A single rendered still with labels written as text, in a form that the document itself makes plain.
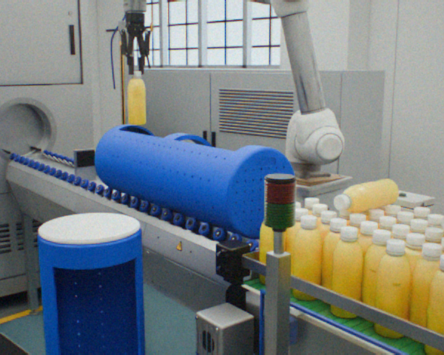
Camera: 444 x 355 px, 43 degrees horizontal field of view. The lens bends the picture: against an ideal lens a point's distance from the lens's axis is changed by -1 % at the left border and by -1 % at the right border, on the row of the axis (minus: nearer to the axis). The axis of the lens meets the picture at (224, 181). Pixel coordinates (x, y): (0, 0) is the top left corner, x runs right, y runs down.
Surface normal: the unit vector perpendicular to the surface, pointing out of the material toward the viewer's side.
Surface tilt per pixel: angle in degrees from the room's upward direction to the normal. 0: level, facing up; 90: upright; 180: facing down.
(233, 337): 90
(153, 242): 71
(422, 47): 90
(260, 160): 90
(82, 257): 90
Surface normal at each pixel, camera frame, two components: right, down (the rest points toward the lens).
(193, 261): -0.74, -0.21
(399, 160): -0.70, 0.14
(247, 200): 0.62, 0.16
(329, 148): 0.18, 0.28
